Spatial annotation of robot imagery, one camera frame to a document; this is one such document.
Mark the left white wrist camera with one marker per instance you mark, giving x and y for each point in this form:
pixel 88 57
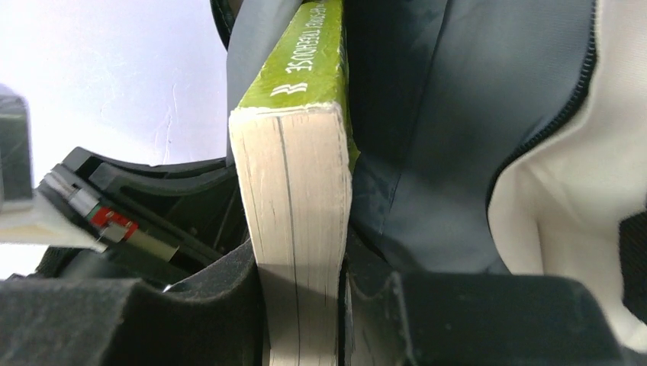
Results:
pixel 27 217

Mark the cream canvas student bag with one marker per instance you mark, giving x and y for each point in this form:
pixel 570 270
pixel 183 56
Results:
pixel 494 138

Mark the green treehouse book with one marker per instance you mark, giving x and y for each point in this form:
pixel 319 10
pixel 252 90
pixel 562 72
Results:
pixel 294 153

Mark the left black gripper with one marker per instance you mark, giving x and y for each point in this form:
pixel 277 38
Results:
pixel 161 223

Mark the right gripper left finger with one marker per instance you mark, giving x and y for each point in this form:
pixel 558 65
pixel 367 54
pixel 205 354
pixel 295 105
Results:
pixel 213 317

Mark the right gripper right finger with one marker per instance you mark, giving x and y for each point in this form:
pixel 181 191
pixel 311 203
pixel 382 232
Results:
pixel 423 318

